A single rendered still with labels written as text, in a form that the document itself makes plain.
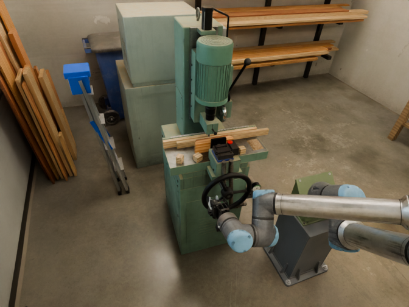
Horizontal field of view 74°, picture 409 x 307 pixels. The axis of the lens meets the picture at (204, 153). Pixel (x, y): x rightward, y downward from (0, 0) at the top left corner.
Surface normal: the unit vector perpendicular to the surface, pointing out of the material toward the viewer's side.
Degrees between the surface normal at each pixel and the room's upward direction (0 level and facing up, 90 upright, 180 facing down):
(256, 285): 0
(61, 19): 90
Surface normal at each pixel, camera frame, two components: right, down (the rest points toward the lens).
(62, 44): 0.35, 0.61
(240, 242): 0.22, 0.31
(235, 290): 0.04, -0.77
